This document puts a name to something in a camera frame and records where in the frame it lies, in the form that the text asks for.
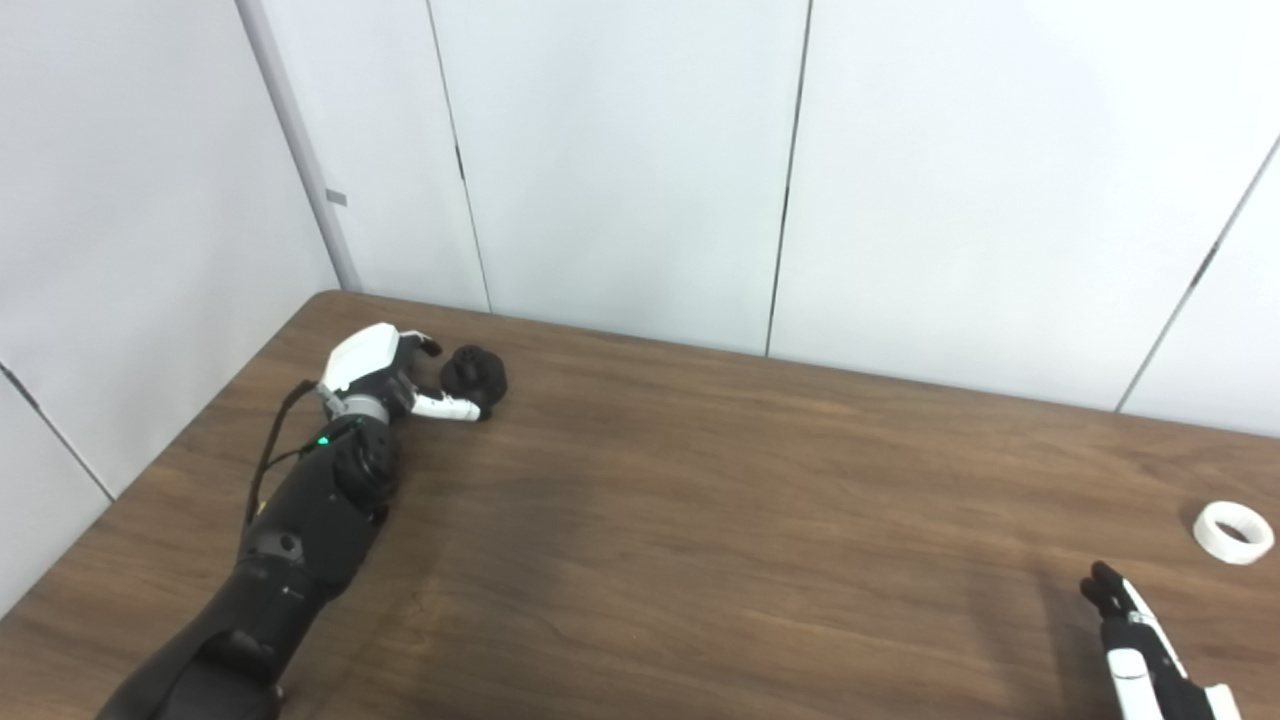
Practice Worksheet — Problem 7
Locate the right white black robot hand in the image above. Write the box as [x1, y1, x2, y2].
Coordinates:
[1079, 561, 1246, 720]

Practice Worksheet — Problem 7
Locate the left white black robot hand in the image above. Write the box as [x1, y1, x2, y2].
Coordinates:
[318, 322, 486, 424]

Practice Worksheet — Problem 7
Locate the grey wall corner trim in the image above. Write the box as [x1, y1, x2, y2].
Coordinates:
[235, 0, 363, 293]

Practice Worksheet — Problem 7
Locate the white ring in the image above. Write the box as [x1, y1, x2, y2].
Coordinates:
[1193, 501, 1276, 566]

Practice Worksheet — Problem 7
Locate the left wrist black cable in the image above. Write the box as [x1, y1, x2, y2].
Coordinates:
[245, 378, 323, 527]

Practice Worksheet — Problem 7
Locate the round black part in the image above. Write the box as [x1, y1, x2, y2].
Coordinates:
[440, 345, 508, 419]

